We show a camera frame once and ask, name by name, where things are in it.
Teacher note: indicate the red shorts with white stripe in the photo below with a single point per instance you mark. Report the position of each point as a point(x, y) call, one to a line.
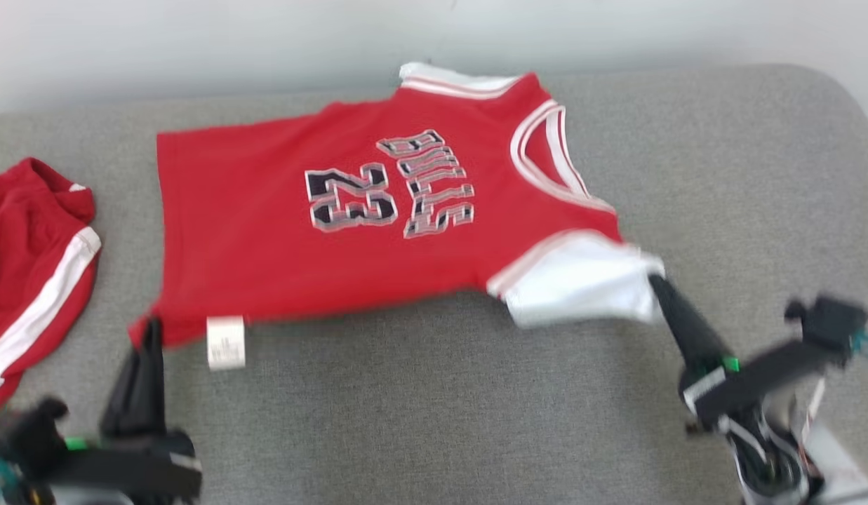
point(27, 245)

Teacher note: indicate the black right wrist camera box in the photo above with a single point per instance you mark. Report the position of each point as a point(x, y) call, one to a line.
point(830, 322)

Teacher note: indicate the red basketball jersey number 23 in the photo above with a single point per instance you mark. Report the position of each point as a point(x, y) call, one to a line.
point(265, 252)

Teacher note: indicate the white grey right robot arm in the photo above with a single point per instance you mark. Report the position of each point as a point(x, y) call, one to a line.
point(770, 470)

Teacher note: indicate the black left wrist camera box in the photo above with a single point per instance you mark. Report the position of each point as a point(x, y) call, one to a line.
point(37, 435)

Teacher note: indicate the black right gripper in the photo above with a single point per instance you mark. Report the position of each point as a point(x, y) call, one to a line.
point(756, 382)

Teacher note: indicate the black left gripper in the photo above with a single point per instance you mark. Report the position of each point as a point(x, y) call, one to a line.
point(139, 463)

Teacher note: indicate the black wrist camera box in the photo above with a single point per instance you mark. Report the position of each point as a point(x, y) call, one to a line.
point(830, 322)
point(37, 435)

